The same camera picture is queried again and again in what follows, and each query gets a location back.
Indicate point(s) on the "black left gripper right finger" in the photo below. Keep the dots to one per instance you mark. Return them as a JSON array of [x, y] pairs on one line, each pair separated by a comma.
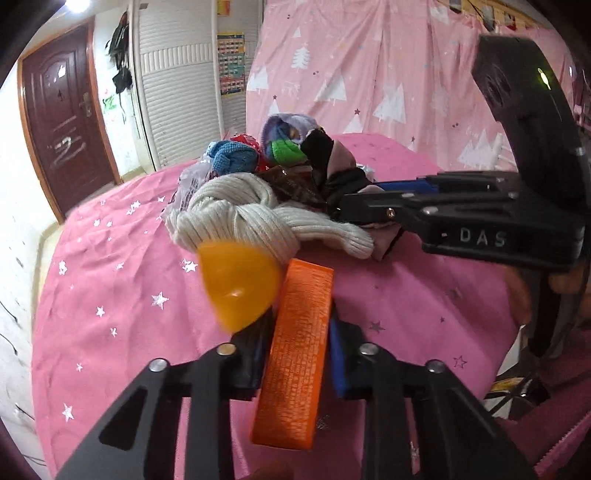
[[421, 421]]

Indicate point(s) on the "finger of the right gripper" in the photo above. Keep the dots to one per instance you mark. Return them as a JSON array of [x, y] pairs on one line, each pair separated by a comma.
[[415, 183], [381, 208]]

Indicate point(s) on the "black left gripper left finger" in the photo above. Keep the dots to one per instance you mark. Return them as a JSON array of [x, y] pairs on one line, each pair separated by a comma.
[[173, 421]]

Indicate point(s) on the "orange rectangular box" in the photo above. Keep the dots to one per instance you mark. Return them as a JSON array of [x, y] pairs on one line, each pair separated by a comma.
[[287, 408]]

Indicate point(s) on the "pink sleeved right forearm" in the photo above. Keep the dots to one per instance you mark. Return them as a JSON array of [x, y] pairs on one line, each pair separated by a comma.
[[555, 436]]

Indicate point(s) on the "pink tree pattern curtain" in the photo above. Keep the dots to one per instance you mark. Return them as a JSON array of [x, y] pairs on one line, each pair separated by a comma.
[[401, 69]]

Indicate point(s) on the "purple green sock bundle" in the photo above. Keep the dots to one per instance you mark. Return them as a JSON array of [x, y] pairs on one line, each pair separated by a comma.
[[282, 136]]

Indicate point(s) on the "pink star tablecloth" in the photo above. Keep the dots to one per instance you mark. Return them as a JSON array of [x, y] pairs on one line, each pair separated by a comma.
[[120, 293]]

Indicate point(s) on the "orange plastic ball half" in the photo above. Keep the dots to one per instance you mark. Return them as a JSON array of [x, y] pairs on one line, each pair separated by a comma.
[[241, 280]]

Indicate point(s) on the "blue knitted sock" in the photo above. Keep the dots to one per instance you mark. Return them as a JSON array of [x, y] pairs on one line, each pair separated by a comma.
[[229, 157]]

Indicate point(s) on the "white louvered wardrobe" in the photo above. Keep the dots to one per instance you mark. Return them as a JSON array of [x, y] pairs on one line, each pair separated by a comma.
[[176, 82]]

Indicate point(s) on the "hanging black bag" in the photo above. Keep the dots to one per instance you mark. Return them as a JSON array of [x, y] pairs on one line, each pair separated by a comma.
[[118, 52]]

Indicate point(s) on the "dark red door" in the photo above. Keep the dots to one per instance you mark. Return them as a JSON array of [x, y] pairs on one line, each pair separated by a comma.
[[62, 120]]

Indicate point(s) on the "colourful wall chart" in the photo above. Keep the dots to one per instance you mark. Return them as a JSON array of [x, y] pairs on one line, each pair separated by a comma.
[[231, 62]]

